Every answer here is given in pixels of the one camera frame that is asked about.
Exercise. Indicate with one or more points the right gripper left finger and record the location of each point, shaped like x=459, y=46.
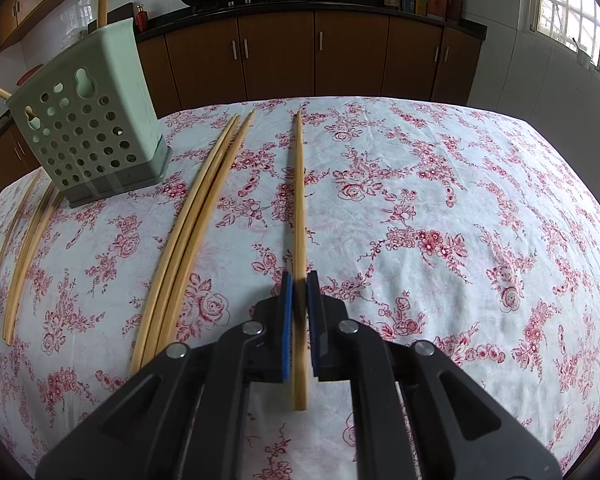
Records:
x=182, y=415

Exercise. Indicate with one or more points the green perforated utensil holder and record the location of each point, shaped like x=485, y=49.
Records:
x=88, y=117

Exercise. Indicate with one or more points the floral white tablecloth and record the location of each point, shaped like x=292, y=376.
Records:
x=428, y=221

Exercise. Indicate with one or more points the lower wooden kitchen cabinets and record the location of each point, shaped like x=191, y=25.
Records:
x=289, y=55

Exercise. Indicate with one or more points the right kitchen window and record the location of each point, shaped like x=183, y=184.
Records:
x=575, y=24

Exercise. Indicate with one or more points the outermost bamboo chopstick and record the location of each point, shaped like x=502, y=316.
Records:
x=15, y=218

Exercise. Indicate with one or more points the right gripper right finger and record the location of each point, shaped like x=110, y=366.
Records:
x=417, y=415

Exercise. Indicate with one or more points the black kitchen countertop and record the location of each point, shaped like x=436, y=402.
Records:
x=183, y=18

